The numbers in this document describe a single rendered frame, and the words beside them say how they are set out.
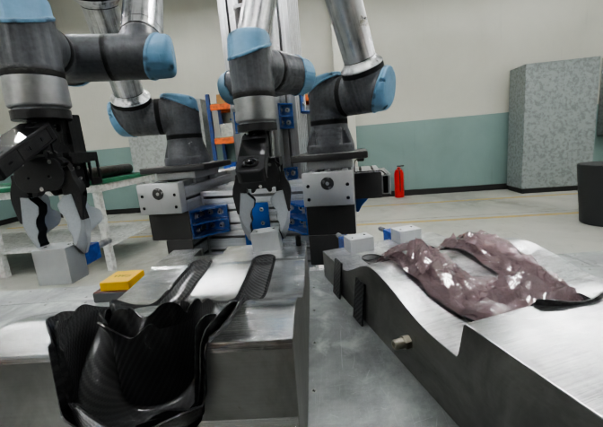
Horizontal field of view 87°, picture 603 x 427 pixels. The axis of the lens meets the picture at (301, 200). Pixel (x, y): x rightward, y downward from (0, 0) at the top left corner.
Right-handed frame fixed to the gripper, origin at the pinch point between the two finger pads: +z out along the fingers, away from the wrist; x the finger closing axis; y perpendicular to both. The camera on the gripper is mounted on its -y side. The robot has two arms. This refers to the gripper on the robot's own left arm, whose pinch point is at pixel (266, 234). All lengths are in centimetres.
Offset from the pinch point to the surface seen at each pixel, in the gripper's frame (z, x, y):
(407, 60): -139, -179, 515
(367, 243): 4.4, -19.0, 3.8
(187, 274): 3.2, 11.7, -9.3
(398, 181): 62, -154, 498
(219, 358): -0.6, -1.6, -35.3
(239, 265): 2.8, 3.6, -7.9
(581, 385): 0.4, -25.3, -38.3
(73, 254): -2.7, 26.3, -13.2
